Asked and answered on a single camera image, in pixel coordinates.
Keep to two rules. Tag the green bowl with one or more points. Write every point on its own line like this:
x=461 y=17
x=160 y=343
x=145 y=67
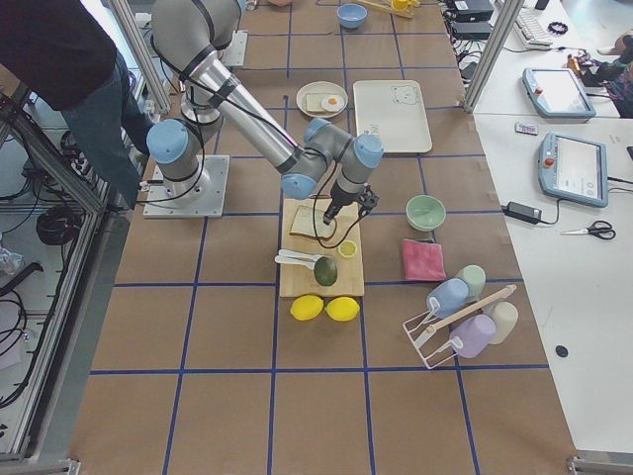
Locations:
x=425 y=213

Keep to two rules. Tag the wooden cutting board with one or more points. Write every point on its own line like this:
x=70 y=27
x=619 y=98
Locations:
x=296 y=280

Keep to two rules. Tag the blue bowl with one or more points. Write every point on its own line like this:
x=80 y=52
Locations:
x=351 y=15

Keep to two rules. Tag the teach pendant near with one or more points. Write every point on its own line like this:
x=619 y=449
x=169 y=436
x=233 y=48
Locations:
x=573 y=169

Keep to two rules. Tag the whole lemon left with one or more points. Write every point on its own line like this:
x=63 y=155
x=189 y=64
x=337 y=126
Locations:
x=306 y=307

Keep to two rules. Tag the cream bear tray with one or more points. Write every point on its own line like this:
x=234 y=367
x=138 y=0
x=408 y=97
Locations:
x=394 y=112

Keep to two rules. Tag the purple cup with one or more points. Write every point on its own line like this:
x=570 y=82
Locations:
x=472 y=336

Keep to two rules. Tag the bread slice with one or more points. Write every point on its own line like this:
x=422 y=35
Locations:
x=309 y=223
x=313 y=103

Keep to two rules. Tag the fried egg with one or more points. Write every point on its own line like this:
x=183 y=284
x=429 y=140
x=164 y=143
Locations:
x=332 y=103

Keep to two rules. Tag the cream cup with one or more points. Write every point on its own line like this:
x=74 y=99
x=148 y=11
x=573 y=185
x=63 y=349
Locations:
x=505 y=317

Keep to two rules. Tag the yellow mug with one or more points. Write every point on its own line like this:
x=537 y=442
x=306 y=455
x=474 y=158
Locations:
x=399 y=5

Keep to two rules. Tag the bread slice on plate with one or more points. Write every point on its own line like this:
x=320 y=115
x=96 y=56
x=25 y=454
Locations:
x=313 y=103

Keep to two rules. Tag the cream round plate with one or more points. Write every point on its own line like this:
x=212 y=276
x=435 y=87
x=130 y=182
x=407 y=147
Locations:
x=322 y=87

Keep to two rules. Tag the teach pendant far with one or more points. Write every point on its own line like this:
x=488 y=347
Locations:
x=556 y=93

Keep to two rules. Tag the white plastic spoon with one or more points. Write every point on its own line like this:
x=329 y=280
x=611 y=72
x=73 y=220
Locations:
x=308 y=263

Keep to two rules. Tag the teach pendant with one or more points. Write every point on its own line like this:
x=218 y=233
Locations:
x=573 y=169
x=556 y=93

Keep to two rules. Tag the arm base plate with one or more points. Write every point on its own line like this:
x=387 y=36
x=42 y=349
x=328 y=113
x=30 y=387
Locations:
x=201 y=194

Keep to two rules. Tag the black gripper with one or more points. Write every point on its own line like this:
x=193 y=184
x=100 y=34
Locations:
x=337 y=202

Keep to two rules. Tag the person in black shirt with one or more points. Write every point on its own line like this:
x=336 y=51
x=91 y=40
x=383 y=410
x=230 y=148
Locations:
x=61 y=52

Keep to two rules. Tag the green cup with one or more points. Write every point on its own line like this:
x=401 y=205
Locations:
x=475 y=278

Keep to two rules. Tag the white plastic fork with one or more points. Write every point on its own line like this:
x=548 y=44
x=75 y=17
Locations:
x=299 y=255

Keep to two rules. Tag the black power adapter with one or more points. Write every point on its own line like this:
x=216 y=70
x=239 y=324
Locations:
x=524 y=213

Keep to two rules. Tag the blue cup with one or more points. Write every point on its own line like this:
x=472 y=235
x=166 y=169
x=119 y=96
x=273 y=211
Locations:
x=447 y=298

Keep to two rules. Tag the white wire cup rack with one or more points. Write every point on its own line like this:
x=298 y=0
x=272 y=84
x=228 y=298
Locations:
x=429 y=336

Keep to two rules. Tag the whole lemon right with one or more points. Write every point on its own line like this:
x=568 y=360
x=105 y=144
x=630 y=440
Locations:
x=342 y=309

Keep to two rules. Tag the lemon slice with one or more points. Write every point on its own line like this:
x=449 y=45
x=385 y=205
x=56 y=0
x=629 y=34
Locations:
x=348 y=248

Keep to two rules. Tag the avocado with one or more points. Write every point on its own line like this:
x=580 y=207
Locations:
x=325 y=272

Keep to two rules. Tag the scissors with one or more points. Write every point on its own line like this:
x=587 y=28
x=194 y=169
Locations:
x=599 y=229

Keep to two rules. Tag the wooden dish rack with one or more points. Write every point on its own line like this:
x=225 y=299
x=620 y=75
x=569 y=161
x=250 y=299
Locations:
x=385 y=7

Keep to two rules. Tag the pink cloth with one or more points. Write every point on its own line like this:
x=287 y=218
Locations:
x=423 y=261

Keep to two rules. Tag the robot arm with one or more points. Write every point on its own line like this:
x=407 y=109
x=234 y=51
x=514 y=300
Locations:
x=189 y=36

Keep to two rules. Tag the whole lemon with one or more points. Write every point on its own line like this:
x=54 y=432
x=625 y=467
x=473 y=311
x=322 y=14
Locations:
x=342 y=309
x=306 y=307

